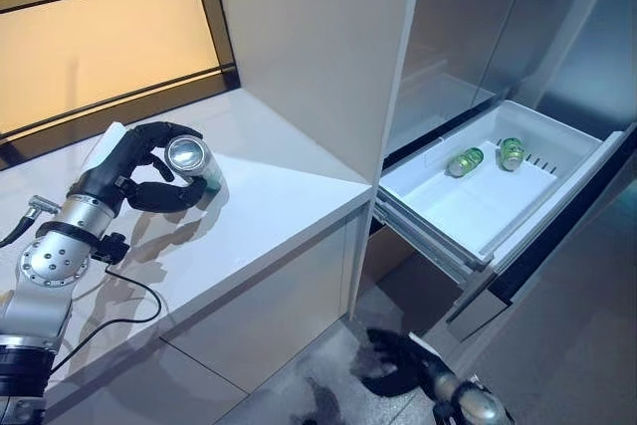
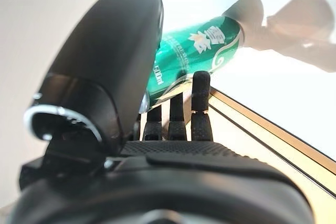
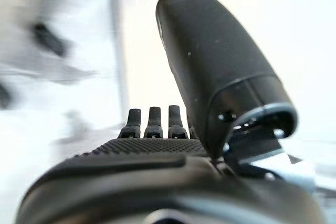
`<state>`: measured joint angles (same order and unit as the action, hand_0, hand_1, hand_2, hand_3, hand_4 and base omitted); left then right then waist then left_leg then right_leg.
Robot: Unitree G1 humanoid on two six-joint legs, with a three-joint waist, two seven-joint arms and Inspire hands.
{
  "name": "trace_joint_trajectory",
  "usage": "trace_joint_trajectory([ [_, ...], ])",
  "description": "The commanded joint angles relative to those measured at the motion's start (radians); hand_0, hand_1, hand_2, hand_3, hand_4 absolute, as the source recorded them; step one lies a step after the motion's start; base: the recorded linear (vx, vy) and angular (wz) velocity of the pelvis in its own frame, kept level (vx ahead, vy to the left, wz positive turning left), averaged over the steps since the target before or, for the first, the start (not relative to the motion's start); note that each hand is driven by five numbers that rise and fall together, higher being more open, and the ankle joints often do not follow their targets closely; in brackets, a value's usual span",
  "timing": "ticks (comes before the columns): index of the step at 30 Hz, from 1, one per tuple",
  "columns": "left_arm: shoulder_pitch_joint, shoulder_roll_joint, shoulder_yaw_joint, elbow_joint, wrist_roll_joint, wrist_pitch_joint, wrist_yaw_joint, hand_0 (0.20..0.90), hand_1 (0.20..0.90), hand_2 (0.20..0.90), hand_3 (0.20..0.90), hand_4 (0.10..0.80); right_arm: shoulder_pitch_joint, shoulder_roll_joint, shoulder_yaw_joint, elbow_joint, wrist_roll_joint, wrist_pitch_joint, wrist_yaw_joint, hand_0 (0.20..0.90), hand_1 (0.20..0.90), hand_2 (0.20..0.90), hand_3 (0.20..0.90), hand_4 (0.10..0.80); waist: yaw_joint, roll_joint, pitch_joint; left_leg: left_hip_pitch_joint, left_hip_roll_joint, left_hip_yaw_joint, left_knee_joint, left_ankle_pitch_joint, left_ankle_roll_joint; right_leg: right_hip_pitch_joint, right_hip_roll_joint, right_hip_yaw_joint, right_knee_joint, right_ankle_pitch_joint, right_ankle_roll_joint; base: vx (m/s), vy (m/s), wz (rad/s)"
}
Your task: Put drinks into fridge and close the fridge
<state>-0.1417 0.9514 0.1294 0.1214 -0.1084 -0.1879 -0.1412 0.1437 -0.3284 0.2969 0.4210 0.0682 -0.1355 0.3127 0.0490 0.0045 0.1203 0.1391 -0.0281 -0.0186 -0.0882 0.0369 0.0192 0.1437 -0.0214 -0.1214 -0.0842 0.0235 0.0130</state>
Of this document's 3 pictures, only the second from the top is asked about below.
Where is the tall green beer can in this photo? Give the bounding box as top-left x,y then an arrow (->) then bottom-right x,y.
143,0 -> 266,112

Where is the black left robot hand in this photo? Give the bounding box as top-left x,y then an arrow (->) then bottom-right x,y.
7,0 -> 314,224

